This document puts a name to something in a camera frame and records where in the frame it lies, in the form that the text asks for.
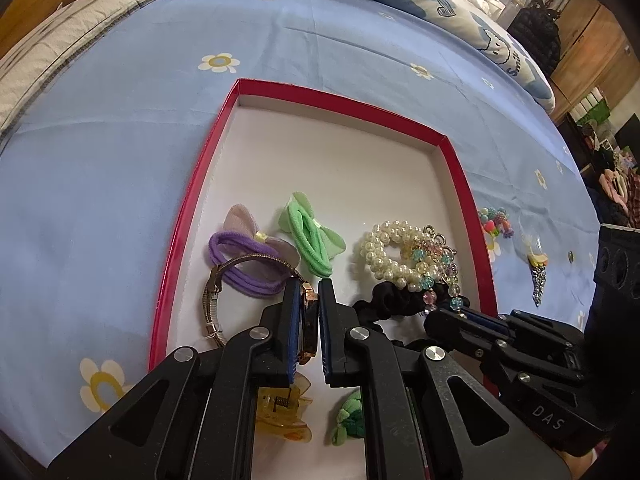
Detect green boxes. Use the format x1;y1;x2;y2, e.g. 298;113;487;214
575;87;613;133

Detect purple bow hair tie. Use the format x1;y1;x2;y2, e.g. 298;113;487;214
208;204;301;297

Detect gold wrist watch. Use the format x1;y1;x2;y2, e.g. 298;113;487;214
201;254;321;367

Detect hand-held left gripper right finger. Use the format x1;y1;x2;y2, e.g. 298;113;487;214
318;277;573;480

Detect green braided bracelet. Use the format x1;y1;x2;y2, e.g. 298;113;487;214
330;391;366;447

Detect orange charm clear string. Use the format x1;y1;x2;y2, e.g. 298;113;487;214
517;212;551;267

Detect white grey pillow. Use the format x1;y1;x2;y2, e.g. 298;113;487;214
0;0;178;136

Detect wooden wardrobe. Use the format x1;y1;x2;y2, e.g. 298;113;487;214
547;0;640;126

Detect colourful bead bracelet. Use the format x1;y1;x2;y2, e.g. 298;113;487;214
477;206;516;240

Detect green bow hair tie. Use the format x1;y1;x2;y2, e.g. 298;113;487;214
277;191;347;277

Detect black monitor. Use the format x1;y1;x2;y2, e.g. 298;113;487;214
615;115;640;161

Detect pastel crystal bead bracelet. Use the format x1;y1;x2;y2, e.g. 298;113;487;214
400;225;466;311

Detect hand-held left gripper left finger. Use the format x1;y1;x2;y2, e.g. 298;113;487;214
47;277;307;480

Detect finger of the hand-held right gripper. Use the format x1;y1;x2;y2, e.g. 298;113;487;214
500;311;587;387
424;307;517;372

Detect silver chain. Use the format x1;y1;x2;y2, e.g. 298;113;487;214
530;264;549;307

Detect yellow hair claw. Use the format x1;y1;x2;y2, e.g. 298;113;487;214
255;372;313;445

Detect black scrunchie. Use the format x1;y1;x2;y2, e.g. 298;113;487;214
352;281;471;351

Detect red shallow cardboard box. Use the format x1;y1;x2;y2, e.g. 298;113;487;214
148;78;498;480

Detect black quilted backpack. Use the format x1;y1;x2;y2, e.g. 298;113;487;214
507;0;562;78

